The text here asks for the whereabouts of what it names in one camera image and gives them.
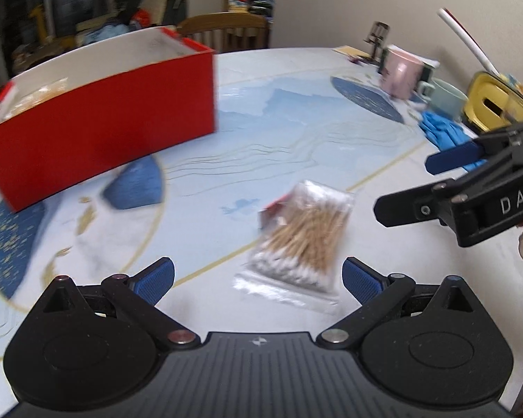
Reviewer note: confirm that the wooden dining chair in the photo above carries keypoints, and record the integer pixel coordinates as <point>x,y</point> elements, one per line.
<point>227,32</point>

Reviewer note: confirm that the black phone stand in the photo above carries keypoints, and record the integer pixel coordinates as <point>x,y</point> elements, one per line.
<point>376,38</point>

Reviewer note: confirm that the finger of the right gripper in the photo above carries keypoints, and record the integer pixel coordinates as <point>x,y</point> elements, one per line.
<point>455,157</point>
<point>421,204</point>

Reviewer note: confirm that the dark green card box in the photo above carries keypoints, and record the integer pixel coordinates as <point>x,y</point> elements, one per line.
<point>429,65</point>

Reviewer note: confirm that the red cardboard shoe box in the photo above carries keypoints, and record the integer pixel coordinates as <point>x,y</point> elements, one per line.
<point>100,106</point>

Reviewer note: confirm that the pale green mug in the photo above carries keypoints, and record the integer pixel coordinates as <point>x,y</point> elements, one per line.
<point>443,98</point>

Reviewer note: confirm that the blue rubber glove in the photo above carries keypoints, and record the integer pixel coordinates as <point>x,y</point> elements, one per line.
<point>443,133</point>

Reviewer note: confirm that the sofa with clothes pile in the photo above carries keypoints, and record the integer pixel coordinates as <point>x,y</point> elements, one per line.
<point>125,16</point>

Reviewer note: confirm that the pink ceramic mug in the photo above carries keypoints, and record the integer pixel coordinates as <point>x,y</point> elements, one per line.
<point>400,73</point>

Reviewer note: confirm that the cotton swab bag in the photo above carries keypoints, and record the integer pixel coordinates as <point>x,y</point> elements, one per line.
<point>294,261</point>

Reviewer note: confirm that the white red pen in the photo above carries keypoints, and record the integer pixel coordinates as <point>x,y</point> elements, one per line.
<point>461,32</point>

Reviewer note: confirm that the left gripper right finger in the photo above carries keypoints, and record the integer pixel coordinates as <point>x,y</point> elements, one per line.
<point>381,299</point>

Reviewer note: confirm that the yellow black device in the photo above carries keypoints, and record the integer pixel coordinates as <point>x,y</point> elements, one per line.
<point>491,104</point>

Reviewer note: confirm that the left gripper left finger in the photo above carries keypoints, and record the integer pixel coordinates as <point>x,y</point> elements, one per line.
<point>135,300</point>

